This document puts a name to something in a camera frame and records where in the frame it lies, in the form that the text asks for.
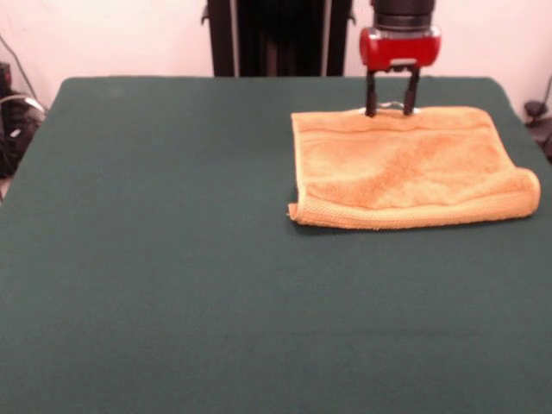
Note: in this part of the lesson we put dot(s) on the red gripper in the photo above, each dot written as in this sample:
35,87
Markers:
401,49

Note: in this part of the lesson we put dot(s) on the tan terry towel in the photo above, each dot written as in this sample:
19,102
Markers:
409,172

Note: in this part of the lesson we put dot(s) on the grey office chair base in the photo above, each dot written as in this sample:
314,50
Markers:
537,108

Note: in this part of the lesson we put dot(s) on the dark green table cloth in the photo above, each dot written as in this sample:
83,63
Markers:
129,259

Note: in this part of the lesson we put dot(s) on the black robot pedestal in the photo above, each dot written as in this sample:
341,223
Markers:
280,39

